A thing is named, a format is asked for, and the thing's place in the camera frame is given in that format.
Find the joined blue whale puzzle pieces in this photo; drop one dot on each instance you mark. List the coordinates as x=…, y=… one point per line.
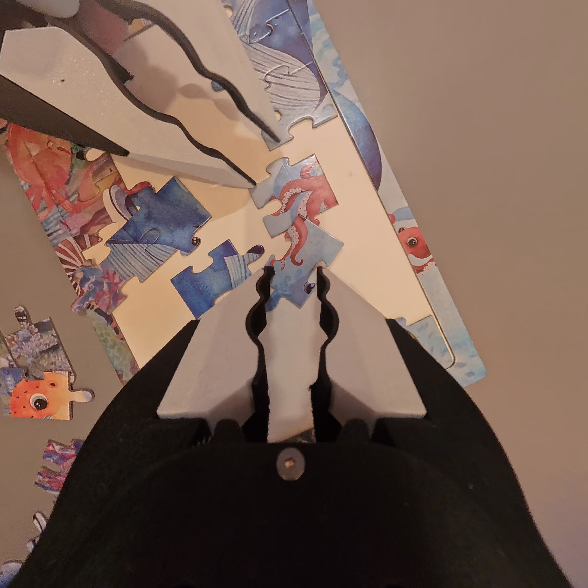
x=294, y=82

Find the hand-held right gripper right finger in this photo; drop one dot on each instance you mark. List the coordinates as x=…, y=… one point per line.
x=372, y=367

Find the striped fish puzzle piece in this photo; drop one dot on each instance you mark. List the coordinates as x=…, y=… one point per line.
x=429, y=342

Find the pale blue zebra-striped puzzle piece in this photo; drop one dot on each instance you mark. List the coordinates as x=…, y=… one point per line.
x=40, y=523

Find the dark blue whale eye piece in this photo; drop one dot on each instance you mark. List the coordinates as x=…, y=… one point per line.
x=170, y=216

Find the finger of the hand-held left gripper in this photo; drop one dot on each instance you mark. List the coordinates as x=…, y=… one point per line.
x=216, y=36
x=69, y=78

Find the sea print jigsaw puzzle board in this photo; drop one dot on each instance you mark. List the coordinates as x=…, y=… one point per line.
x=372, y=271

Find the striped whale belly puzzle piece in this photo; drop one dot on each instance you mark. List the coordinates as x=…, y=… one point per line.
x=133, y=262

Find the pale blue octopus arm piece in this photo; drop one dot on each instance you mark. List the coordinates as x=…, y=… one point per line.
x=317, y=248

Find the dark blue striped puzzle piece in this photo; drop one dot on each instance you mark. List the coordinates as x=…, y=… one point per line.
x=206, y=280

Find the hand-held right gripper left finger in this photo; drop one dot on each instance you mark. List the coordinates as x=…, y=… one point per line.
x=206, y=367

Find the joined orange crab puzzle pieces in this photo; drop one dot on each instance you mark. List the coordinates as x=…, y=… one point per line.
x=41, y=174

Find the red octopus head puzzle piece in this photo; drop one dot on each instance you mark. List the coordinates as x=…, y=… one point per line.
x=303, y=193

